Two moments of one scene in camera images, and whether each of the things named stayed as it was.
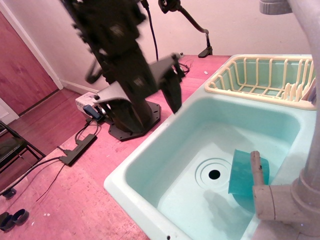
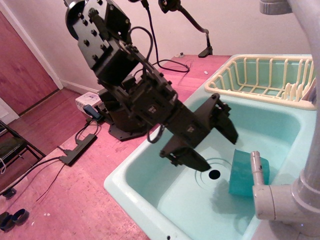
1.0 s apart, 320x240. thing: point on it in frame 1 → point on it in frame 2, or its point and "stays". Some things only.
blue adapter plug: [88, 109] stays
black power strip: [81, 146] stays
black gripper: [133, 78] → [187, 127]
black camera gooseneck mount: [167, 6] stays
